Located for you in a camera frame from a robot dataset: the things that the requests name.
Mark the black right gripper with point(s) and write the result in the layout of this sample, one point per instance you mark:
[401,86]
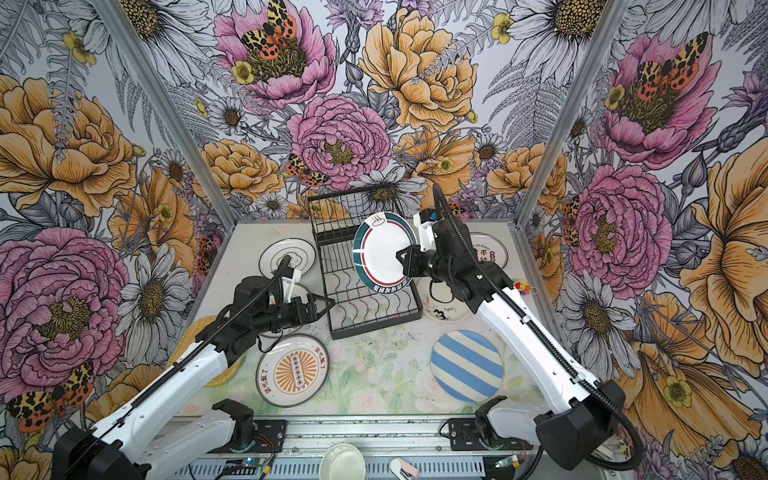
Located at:
[411,265]

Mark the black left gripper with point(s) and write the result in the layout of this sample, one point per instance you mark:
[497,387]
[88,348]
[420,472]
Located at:
[311,315]

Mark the orange sunburst plate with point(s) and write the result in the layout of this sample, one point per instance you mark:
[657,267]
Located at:
[293,371]
[297,294]

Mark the green red rimmed plate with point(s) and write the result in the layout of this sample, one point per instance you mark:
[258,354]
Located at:
[376,243]

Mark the blue white striped plate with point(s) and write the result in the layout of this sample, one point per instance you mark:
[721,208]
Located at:
[467,366]

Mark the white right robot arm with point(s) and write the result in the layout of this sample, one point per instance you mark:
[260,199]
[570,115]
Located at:
[585,419]

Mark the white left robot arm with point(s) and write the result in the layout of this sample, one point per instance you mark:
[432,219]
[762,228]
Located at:
[122,445]

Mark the red character white plate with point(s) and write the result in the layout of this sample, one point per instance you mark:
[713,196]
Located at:
[489,249]

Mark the cream floral oval plate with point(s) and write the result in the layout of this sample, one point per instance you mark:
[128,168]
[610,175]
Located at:
[439,304]

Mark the rainbow sunflower plush toy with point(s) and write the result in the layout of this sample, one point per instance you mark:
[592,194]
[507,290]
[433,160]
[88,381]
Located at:
[524,287]

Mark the white round bowl below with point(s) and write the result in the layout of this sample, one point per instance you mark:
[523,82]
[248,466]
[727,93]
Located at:
[343,461]

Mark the small white pink object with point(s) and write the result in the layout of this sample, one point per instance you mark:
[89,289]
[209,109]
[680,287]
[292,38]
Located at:
[403,470]

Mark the black wire dish rack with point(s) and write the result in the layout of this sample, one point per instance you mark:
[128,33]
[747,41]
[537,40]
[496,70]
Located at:
[342,225]

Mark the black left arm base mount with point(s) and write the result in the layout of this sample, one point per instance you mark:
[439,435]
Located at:
[237,430]

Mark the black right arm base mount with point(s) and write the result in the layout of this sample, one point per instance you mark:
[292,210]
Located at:
[476,434]

